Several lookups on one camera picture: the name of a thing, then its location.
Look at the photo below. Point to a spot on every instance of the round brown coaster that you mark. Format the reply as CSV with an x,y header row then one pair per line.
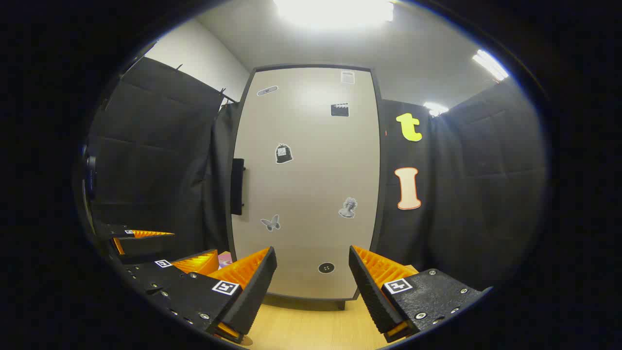
x,y
246,341

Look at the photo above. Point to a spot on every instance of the dark grey cabinet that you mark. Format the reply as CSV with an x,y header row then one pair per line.
x,y
382,204

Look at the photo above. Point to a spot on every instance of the ceiling light panel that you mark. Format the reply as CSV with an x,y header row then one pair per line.
x,y
491,65
436,109
335,12

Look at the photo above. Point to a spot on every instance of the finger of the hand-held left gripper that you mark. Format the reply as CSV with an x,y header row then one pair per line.
x,y
150,274
146,247

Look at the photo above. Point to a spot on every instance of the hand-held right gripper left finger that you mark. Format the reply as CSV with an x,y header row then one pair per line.
x,y
252,296

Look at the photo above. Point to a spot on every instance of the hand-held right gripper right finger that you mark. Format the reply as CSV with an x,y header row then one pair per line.
x,y
371,296

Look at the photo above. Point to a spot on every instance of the black backdrop cloth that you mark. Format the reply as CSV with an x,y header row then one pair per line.
x,y
155,160

